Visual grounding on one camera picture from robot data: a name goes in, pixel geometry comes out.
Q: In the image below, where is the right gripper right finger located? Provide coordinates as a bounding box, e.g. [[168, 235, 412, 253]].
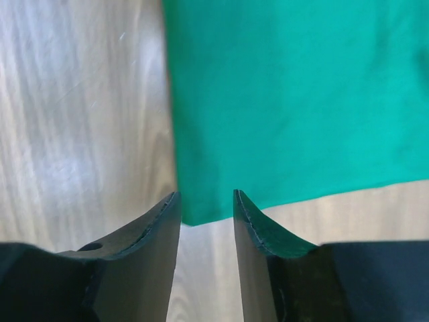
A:
[[233, 190, 352, 321]]

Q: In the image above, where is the green t shirt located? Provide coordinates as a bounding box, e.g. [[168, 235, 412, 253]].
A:
[[163, 1, 428, 226]]

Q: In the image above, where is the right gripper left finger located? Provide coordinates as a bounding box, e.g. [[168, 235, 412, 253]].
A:
[[65, 193, 182, 321]]

